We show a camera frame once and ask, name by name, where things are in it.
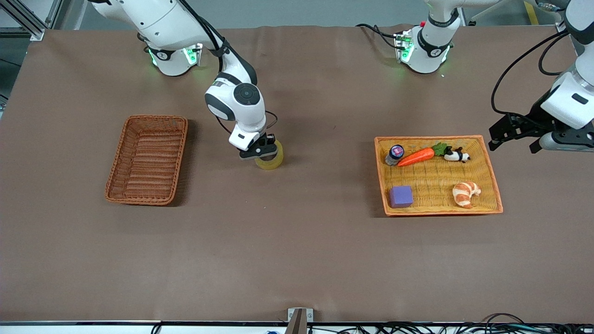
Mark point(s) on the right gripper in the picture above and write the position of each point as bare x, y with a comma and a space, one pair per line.
269, 139

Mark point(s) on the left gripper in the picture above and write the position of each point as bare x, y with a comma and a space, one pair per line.
533, 118

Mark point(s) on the clear yellowish tape roll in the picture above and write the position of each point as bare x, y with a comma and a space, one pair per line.
274, 163

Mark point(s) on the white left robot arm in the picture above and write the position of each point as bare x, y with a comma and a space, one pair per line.
429, 46

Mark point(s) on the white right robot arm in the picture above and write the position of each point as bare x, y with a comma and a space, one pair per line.
158, 18

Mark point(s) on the brown wicker basket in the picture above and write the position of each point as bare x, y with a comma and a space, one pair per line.
148, 157

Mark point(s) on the orange yellow wicker basket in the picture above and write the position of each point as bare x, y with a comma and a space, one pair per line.
399, 175

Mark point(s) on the black white panda toy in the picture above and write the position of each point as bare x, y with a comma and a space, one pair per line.
452, 156

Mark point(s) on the toy croissant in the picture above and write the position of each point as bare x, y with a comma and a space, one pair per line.
464, 197

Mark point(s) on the orange toy carrot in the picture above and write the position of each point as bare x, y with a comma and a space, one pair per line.
415, 157

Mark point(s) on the brown table cover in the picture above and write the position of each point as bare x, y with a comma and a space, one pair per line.
297, 241

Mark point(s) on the small jar with blue lid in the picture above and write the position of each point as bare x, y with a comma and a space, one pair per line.
396, 152

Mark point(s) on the purple cube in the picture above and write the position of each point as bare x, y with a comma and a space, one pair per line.
401, 197

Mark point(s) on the metal corner bracket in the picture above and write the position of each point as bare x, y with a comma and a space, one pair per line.
560, 29

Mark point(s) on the metal table edge bracket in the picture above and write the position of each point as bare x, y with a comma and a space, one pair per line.
299, 322

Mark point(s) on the aluminium frame profile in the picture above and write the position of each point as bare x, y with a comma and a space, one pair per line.
28, 25

